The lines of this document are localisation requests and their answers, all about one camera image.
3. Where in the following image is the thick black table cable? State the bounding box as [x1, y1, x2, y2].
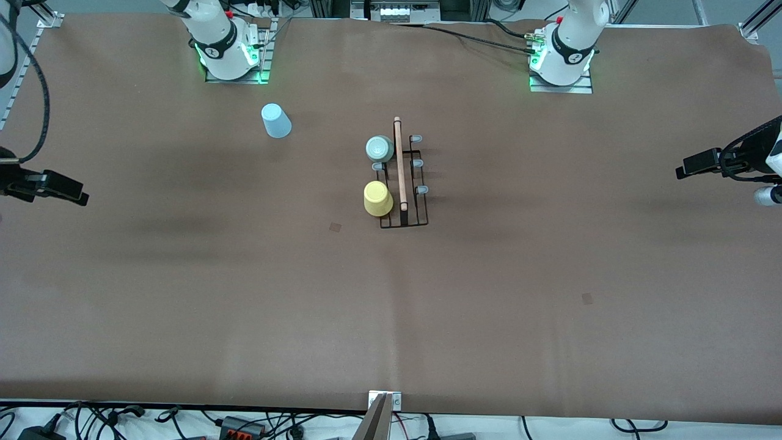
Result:
[483, 18, 529, 40]

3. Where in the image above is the black wire cup holder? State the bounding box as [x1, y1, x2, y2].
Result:
[373, 116, 429, 230]

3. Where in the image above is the brown paper table cover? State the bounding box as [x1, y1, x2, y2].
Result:
[0, 13, 777, 425]

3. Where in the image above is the white power strip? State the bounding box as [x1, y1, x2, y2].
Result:
[365, 0, 442, 24]

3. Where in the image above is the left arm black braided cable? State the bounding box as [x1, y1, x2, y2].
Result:
[718, 116, 782, 181]

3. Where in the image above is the long black table cable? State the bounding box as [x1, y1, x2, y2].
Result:
[391, 21, 541, 59]

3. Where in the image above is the light blue plastic cup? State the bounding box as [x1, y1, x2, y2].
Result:
[261, 103, 293, 139]

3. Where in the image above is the aluminium corner profile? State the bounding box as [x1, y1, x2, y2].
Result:
[738, 0, 782, 40]

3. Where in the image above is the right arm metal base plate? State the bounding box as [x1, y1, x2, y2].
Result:
[205, 15, 272, 84]

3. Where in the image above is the pale green plastic cup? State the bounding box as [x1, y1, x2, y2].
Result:
[365, 135, 395, 163]

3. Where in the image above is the black power adapter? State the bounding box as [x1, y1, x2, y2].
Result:
[17, 423, 67, 440]

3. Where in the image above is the grey metal beam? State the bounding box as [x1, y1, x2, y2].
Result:
[353, 394, 393, 440]

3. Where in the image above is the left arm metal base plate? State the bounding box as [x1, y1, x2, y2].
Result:
[529, 27, 594, 94]

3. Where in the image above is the black orange connector block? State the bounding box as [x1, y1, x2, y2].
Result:
[219, 416, 268, 440]

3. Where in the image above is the yellow plastic cup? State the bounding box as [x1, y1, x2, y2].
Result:
[364, 181, 395, 218]

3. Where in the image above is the small metal bracket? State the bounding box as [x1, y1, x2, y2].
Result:
[368, 391, 403, 411]

